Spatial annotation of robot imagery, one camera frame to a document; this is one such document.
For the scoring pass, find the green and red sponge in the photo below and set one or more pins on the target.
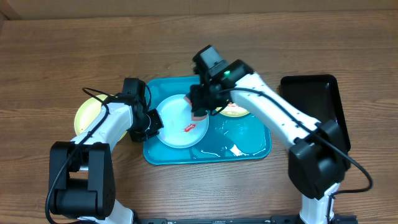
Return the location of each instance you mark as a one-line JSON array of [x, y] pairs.
[[197, 115]]

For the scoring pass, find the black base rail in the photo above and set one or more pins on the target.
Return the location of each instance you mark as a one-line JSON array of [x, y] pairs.
[[276, 219]]

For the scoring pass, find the light blue plate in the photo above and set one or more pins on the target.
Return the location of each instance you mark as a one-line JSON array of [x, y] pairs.
[[179, 129]]

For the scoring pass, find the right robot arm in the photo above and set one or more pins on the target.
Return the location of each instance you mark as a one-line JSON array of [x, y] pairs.
[[316, 151]]

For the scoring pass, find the teal plastic serving tray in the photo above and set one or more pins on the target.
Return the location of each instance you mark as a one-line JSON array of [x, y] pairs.
[[227, 139]]

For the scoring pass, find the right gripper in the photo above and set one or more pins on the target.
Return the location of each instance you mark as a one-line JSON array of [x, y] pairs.
[[198, 95]]

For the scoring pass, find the green plate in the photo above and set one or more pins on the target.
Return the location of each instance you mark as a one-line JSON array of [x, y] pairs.
[[87, 115], [233, 110]]

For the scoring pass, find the black rectangular tray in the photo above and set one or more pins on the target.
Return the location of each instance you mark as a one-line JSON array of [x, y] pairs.
[[317, 96]]

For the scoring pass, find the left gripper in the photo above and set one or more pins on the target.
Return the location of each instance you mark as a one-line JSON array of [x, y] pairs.
[[139, 136]]

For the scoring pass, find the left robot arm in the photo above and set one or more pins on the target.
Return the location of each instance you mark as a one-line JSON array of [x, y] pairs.
[[81, 177]]

